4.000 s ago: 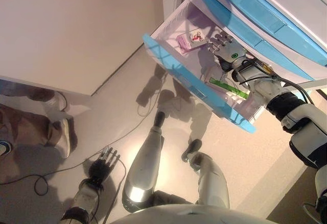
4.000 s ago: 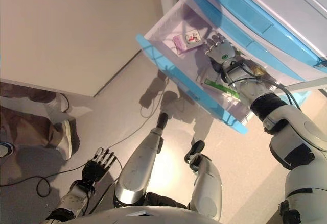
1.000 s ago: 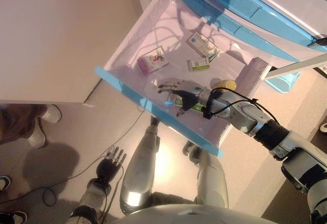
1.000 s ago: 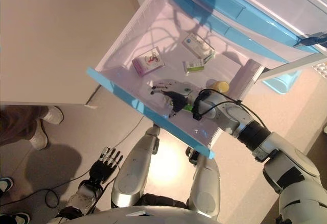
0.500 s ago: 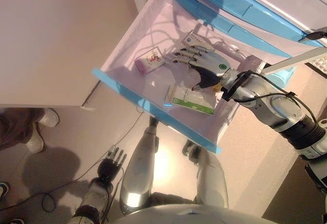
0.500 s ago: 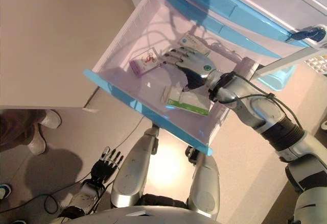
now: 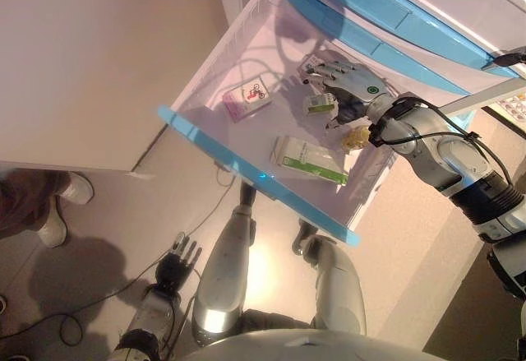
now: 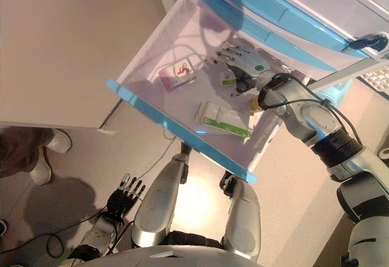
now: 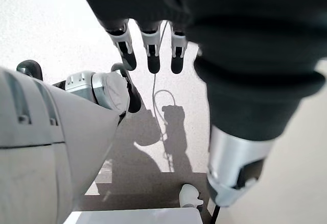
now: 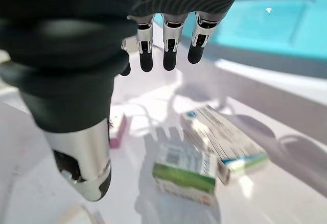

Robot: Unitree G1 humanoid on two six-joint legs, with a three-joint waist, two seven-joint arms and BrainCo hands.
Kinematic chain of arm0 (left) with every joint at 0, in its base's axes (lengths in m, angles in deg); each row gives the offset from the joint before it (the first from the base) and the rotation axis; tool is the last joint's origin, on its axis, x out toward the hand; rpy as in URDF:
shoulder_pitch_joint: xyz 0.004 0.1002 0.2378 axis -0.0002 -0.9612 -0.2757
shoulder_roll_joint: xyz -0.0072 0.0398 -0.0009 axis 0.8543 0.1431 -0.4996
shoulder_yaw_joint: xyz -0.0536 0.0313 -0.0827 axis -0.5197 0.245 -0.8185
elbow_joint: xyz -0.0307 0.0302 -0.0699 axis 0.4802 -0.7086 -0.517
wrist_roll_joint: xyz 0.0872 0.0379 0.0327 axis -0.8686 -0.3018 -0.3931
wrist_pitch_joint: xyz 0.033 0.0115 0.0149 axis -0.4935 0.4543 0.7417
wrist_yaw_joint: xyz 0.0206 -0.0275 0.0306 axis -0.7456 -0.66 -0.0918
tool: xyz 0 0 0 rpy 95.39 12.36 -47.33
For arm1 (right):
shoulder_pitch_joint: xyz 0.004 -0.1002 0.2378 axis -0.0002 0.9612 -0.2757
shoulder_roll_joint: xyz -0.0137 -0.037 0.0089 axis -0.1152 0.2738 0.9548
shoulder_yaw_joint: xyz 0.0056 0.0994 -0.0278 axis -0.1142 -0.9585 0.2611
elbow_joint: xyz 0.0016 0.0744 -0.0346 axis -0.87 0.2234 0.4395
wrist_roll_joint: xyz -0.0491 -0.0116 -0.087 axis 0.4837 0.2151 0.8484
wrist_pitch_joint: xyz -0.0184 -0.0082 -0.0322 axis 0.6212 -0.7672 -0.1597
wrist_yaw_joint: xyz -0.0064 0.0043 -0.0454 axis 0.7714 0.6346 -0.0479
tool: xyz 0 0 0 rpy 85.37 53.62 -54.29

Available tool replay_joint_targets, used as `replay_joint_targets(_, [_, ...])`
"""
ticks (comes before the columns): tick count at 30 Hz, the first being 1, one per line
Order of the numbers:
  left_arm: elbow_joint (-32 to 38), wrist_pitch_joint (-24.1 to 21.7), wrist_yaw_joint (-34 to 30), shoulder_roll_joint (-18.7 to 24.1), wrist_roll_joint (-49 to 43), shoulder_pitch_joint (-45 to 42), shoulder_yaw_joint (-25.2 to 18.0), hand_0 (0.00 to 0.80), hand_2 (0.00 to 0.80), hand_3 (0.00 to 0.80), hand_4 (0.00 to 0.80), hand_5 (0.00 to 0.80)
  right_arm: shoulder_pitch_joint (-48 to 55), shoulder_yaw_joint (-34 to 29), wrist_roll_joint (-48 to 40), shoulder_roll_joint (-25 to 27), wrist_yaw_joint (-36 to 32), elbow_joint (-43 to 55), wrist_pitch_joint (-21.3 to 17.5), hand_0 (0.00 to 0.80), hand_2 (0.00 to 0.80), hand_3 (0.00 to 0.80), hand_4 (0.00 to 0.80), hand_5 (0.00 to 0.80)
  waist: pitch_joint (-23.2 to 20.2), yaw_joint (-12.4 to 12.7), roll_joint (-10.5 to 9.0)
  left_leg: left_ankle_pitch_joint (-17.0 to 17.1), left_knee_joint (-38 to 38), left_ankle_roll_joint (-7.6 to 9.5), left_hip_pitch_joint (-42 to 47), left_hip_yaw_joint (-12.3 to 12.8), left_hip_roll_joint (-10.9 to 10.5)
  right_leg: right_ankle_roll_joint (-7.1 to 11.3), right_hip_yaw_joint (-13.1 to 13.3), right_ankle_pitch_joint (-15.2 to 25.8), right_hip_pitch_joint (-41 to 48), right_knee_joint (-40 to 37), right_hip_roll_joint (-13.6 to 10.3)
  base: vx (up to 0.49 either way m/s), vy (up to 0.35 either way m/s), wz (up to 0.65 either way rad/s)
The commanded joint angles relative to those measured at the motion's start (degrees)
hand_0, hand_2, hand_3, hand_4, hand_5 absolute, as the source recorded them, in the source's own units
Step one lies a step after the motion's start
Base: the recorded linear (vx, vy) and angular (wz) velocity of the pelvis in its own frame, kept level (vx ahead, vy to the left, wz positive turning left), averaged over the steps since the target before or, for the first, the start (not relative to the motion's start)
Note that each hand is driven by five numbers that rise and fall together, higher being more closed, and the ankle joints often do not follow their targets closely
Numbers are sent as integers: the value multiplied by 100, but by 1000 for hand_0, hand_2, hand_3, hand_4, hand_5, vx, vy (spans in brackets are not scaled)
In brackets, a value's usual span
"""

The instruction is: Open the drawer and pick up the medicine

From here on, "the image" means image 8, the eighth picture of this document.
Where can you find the silver robot leg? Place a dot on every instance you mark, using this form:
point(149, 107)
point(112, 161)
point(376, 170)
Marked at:
point(158, 200)
point(243, 215)

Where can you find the white bed caster wheel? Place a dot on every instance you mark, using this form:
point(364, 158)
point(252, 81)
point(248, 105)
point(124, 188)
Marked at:
point(385, 152)

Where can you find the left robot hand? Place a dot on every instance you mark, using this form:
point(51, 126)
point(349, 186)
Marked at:
point(121, 201)

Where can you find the small green white medicine box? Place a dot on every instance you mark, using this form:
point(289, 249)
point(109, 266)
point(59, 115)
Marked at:
point(228, 80)

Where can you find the purple white medicine box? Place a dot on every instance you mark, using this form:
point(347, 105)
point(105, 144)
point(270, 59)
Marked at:
point(173, 80)

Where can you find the black left robot foot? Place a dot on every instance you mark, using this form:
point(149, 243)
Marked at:
point(186, 149)

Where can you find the yellow pill jar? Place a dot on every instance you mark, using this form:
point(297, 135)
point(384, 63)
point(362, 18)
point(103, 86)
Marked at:
point(253, 105)

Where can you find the silver robot torso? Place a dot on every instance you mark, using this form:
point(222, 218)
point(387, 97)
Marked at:
point(152, 258)

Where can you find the silver right robot leg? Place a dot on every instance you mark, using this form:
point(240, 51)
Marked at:
point(243, 215)

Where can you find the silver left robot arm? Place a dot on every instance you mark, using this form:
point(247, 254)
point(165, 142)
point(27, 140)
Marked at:
point(97, 230)

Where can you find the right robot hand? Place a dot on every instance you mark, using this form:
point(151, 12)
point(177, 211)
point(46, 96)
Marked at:
point(252, 63)

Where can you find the silver left robot leg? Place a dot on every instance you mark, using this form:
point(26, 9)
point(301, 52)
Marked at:
point(158, 200)

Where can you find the white mesh basket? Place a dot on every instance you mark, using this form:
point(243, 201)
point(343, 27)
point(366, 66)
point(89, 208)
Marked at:
point(377, 78)

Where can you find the white drawer with blue front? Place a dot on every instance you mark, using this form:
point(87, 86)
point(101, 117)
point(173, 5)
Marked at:
point(182, 131)
point(322, 31)
point(298, 51)

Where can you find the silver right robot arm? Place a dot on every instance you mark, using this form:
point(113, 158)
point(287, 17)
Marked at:
point(313, 115)

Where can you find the black shoe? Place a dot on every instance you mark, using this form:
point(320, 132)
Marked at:
point(3, 228)

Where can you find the black robot foot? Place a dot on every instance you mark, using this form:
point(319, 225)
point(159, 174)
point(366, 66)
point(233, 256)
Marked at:
point(226, 182)
point(186, 149)

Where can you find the black right robot foot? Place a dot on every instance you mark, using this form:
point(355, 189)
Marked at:
point(226, 182)

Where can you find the long green white medicine box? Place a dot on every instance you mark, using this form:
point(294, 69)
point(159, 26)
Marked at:
point(222, 118)

